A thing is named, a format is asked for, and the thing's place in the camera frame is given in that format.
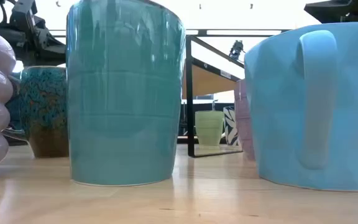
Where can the blue brown speckled mug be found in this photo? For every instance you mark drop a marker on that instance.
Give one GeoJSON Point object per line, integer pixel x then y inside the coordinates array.
{"type": "Point", "coordinates": [45, 102]}

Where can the light blue faceted mug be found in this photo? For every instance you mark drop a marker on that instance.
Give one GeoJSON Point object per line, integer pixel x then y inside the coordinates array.
{"type": "Point", "coordinates": [278, 124]}

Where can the purple ribbed mug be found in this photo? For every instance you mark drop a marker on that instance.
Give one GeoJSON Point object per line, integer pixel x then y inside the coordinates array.
{"type": "Point", "coordinates": [244, 124]}

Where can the white blue patterned mug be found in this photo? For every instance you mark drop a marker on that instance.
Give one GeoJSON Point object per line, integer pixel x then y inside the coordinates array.
{"type": "Point", "coordinates": [231, 127]}

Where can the light green mug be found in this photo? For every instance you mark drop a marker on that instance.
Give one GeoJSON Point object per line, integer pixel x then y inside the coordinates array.
{"type": "Point", "coordinates": [209, 127]}

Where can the background black robot arm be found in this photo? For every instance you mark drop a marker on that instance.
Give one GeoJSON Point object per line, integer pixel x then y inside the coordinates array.
{"type": "Point", "coordinates": [236, 49]}

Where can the tall glossy teal mug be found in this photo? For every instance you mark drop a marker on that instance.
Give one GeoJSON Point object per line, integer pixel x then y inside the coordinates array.
{"type": "Point", "coordinates": [123, 102]}

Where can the black horizontal background beam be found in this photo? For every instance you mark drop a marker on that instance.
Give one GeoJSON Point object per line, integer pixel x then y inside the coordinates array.
{"type": "Point", "coordinates": [202, 32]}

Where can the black frame wooden shelf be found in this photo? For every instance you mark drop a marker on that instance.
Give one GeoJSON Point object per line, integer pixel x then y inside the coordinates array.
{"type": "Point", "coordinates": [207, 82]}

